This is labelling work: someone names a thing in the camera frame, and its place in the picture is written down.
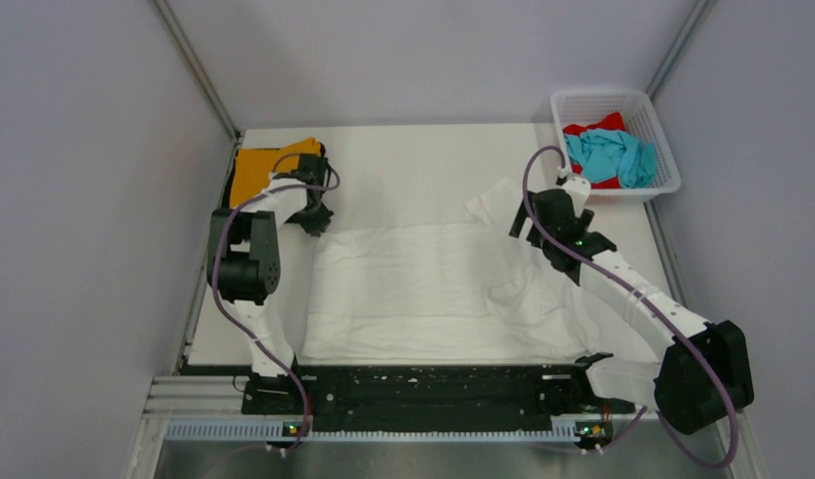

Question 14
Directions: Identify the folded orange t shirt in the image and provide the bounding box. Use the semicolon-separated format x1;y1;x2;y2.
222;138;325;208

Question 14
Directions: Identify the left corner metal post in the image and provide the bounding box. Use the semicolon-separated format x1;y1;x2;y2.
149;0;240;142

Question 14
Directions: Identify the folded black t shirt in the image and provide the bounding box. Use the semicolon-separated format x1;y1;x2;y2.
217;144;329;225

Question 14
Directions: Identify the white t shirt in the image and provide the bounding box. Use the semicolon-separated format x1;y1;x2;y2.
302;180;602;364

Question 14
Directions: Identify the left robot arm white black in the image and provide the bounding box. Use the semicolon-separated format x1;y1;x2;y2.
206;152;341;413

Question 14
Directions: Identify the cyan t shirt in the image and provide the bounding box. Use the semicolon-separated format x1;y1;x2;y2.
564;129;658;189

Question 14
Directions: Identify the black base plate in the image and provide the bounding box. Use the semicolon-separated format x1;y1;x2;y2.
241;364;635;433

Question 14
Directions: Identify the corner metal post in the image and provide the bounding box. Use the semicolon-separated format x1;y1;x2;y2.
645;0;717;101
149;0;240;142

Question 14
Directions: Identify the white slotted cable duct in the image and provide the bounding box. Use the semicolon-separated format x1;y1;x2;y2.
165;419;581;443

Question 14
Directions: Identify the right corner metal post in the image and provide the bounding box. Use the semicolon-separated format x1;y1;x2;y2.
645;0;717;101

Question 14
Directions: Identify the white plastic basket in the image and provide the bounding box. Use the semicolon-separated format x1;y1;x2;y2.
551;88;682;203

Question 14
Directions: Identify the red t shirt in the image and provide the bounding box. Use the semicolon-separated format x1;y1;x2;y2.
563;112;627;190

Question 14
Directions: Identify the aluminium rail frame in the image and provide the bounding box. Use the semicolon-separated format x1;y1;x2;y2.
143;376;248;417

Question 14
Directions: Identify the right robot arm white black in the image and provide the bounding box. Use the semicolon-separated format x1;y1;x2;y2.
510;188;754;435

